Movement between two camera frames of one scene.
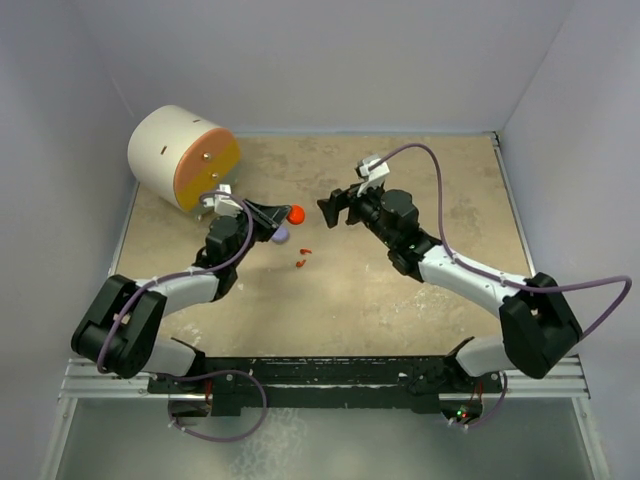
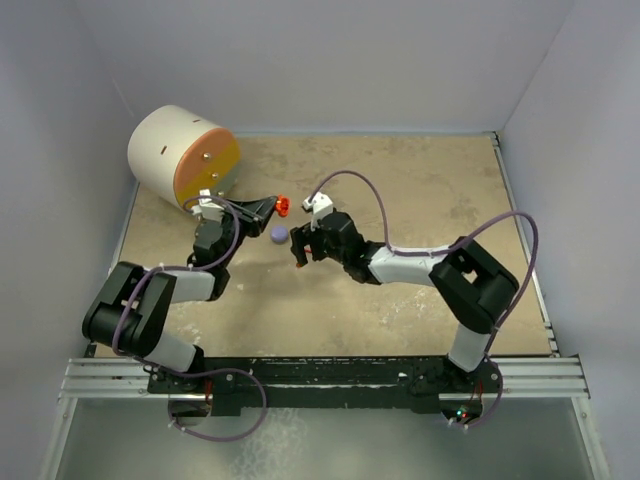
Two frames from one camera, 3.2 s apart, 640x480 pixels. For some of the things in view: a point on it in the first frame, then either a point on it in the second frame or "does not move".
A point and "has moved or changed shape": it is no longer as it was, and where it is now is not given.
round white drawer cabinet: x=179 y=153 does not move
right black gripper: x=340 y=200 -> x=303 y=236
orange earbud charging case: x=296 y=214 has moved or changed shape
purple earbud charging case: x=281 y=235 does not move
